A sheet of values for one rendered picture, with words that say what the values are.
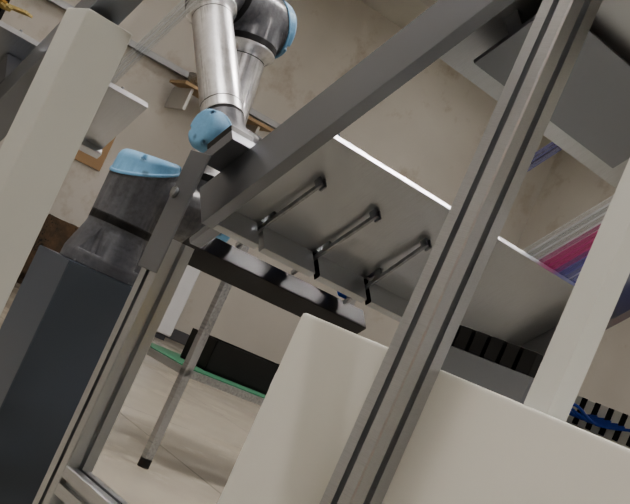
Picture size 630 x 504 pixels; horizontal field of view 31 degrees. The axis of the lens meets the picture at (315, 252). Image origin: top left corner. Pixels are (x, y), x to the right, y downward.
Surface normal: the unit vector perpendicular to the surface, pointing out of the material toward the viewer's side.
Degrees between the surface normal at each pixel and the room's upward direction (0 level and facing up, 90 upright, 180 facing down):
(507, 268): 137
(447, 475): 90
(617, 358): 90
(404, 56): 90
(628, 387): 90
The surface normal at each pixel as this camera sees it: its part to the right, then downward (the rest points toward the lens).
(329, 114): -0.70, -0.37
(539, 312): 0.10, 0.79
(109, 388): 0.58, 0.20
